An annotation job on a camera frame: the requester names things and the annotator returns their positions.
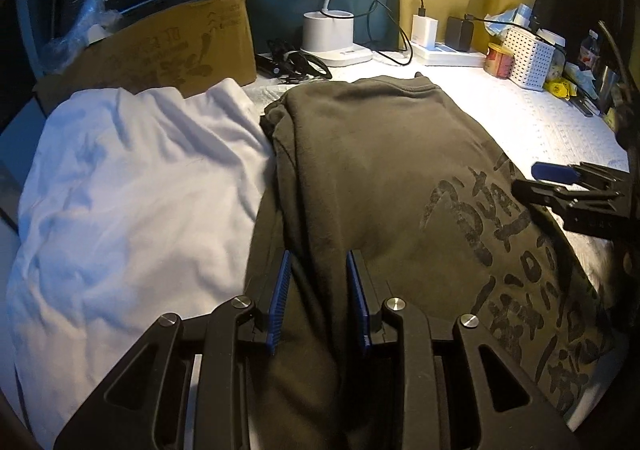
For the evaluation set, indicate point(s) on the white garment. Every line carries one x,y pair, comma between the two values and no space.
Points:
125,205

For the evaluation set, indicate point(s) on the blue tissue packet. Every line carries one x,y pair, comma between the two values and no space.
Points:
515,15

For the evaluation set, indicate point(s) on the dark olive printed t-shirt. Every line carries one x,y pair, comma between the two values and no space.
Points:
375,170

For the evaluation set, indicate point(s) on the yellow snack packet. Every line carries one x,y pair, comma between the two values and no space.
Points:
560,88

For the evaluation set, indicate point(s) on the white charger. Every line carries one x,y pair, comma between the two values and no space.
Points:
425,30

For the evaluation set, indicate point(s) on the clear water bottle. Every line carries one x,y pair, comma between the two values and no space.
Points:
590,53

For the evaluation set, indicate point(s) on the black charger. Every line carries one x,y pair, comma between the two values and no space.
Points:
460,35

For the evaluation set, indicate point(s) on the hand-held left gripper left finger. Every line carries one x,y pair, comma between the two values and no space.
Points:
279,305

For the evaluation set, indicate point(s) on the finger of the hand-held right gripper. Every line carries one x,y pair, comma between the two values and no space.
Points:
552,172
540,194

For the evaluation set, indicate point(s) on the steel tumbler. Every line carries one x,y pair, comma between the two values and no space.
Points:
607,88

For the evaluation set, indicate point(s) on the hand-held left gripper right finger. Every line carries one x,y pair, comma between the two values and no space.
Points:
357,305

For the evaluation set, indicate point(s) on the red can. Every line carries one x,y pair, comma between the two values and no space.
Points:
500,61

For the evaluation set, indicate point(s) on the clear jar with white lid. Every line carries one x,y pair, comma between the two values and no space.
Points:
552,45

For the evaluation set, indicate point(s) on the brown cardboard box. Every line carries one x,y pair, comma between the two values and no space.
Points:
175,50

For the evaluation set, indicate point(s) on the white perforated basket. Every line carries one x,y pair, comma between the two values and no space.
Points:
527,60

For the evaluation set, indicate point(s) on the white power strip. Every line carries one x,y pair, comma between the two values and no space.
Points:
450,58

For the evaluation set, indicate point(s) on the black utility tool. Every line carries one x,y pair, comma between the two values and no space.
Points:
265,64

